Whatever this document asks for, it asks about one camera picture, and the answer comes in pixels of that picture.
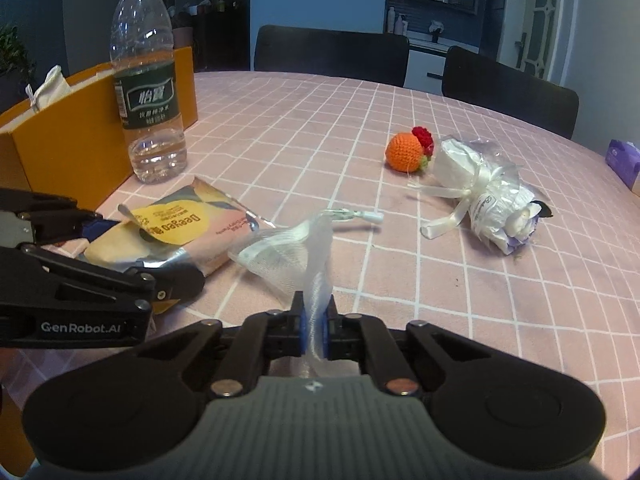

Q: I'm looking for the white cloth in box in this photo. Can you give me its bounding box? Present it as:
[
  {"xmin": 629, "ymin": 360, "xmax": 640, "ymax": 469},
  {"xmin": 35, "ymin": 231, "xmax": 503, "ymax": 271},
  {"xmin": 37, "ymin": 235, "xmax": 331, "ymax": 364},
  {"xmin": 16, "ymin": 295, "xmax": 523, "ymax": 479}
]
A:
[{"xmin": 25, "ymin": 65, "xmax": 72, "ymax": 113}]

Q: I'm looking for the right black chair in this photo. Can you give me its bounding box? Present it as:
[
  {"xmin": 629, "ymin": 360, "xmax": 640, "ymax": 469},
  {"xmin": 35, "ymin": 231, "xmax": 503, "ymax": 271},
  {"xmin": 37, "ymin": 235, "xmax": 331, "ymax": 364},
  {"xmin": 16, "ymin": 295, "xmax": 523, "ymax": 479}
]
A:
[{"xmin": 442, "ymin": 47, "xmax": 579, "ymax": 140}]

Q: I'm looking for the white mesh drawstring pouch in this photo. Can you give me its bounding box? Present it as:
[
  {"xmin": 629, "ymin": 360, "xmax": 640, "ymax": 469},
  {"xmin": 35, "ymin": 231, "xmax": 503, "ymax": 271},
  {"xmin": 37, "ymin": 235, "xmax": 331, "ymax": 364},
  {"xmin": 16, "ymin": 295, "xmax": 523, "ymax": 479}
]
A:
[{"xmin": 228, "ymin": 208, "xmax": 384, "ymax": 378}]

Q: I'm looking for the yellow pink snack packet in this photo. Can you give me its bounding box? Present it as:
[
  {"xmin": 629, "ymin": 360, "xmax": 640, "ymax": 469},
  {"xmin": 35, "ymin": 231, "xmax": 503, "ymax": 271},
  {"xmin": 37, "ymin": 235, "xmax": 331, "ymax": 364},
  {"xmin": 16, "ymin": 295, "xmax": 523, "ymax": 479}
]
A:
[{"xmin": 77, "ymin": 174, "xmax": 277, "ymax": 316}]

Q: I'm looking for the white ribbon-tied wrapped bundle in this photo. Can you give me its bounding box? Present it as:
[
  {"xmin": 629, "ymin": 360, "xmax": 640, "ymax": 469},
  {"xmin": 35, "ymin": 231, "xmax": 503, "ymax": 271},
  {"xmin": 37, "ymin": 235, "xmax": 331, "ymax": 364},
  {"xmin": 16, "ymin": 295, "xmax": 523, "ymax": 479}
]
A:
[{"xmin": 409, "ymin": 136, "xmax": 553, "ymax": 256}]

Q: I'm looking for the white glass-panel door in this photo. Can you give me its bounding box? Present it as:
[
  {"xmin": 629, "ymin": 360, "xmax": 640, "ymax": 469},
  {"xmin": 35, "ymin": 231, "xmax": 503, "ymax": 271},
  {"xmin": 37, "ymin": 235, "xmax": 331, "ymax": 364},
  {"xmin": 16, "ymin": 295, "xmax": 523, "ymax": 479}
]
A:
[{"xmin": 515, "ymin": 0, "xmax": 575, "ymax": 84}]

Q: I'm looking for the orange crochet ball toy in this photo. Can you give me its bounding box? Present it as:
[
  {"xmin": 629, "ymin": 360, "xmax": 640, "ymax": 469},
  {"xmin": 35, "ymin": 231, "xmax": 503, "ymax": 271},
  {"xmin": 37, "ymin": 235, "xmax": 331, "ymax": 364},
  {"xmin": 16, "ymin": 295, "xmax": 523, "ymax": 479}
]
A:
[{"xmin": 385, "ymin": 126, "xmax": 435, "ymax": 174}]

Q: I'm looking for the white cabinet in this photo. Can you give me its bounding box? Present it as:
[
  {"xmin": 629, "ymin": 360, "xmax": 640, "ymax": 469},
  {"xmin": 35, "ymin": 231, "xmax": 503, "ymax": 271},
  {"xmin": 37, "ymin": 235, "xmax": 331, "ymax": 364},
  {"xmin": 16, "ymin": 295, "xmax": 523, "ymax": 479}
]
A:
[{"xmin": 404, "ymin": 37, "xmax": 478, "ymax": 96}]

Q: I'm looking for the black chair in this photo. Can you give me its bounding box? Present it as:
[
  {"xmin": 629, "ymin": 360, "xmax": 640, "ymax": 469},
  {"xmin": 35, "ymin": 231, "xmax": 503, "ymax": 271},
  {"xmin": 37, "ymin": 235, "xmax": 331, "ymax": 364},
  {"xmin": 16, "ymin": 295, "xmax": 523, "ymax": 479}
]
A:
[
  {"xmin": 442, "ymin": 47, "xmax": 579, "ymax": 140},
  {"xmin": 254, "ymin": 25, "xmax": 410, "ymax": 87}
]

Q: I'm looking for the purple tissue pack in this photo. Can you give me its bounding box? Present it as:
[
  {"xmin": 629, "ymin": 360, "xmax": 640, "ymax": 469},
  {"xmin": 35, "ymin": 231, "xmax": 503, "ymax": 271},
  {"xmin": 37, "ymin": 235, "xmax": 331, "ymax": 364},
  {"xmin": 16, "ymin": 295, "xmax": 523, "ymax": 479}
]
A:
[{"xmin": 605, "ymin": 140, "xmax": 640, "ymax": 196}]

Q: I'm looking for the left black chair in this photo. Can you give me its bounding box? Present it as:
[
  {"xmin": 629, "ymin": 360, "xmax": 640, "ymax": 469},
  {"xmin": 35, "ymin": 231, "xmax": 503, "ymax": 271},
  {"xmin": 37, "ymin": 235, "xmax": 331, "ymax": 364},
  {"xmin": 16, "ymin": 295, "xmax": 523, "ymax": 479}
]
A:
[{"xmin": 254, "ymin": 25, "xmax": 410, "ymax": 87}]

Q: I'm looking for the orange cardboard box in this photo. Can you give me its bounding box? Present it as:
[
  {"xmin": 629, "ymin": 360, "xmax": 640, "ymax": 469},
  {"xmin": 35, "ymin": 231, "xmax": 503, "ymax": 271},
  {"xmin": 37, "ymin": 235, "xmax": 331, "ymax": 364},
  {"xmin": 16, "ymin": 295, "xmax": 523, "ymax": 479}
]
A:
[{"xmin": 0, "ymin": 45, "xmax": 201, "ymax": 213}]

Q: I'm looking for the clear plastic water bottle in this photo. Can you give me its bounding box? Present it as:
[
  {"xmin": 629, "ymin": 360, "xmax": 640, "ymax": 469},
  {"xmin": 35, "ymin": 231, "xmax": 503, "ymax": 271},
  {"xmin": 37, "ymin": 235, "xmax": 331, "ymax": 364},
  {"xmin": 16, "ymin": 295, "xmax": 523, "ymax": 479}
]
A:
[{"xmin": 110, "ymin": 0, "xmax": 188, "ymax": 183}]

